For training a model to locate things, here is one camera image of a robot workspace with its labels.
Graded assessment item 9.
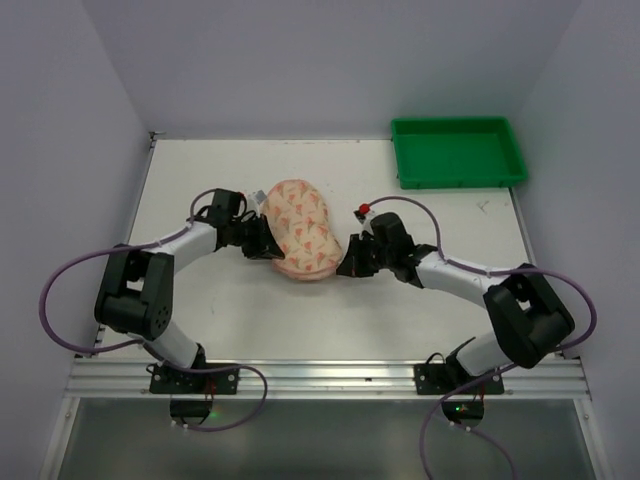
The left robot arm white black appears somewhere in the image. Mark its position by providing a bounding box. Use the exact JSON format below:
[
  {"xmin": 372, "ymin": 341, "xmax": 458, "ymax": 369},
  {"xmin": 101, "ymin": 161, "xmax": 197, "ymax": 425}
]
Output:
[{"xmin": 94, "ymin": 188, "xmax": 284, "ymax": 373}]

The floral mesh laundry bag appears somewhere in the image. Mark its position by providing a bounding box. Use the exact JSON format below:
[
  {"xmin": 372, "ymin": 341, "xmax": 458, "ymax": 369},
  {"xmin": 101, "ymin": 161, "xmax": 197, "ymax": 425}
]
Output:
[{"xmin": 261, "ymin": 179, "xmax": 343, "ymax": 281}]

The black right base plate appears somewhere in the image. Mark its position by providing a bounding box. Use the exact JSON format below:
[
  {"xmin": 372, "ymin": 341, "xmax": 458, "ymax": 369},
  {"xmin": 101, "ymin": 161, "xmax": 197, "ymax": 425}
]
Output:
[{"xmin": 412, "ymin": 353, "xmax": 505, "ymax": 396}]

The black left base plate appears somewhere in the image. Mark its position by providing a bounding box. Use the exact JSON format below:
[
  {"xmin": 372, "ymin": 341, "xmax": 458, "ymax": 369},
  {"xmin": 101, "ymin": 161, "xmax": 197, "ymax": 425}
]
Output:
[{"xmin": 146, "ymin": 362, "xmax": 240, "ymax": 395}]

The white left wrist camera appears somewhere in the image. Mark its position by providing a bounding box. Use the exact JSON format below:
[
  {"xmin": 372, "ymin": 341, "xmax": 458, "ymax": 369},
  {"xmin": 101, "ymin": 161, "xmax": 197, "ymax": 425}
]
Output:
[{"xmin": 248, "ymin": 190, "xmax": 267, "ymax": 206}]

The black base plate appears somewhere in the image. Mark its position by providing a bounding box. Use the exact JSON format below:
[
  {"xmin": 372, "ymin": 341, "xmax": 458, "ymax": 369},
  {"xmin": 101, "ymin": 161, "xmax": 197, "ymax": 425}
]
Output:
[
  {"xmin": 412, "ymin": 353, "xmax": 505, "ymax": 396},
  {"xmin": 146, "ymin": 362, "xmax": 240, "ymax": 395}
]

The green plastic tray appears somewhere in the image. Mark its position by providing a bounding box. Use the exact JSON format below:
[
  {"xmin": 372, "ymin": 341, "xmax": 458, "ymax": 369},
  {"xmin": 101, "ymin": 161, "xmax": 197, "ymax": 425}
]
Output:
[{"xmin": 391, "ymin": 116, "xmax": 528, "ymax": 190}]

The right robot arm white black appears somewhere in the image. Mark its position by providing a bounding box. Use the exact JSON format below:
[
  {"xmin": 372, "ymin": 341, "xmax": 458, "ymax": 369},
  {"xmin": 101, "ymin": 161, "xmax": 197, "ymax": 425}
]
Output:
[{"xmin": 336, "ymin": 205, "xmax": 575, "ymax": 380}]

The aluminium mounting rail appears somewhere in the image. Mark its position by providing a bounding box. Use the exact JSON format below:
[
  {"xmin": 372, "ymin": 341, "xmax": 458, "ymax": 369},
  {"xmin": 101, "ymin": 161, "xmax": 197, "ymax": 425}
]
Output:
[{"xmin": 64, "ymin": 358, "xmax": 590, "ymax": 401}]

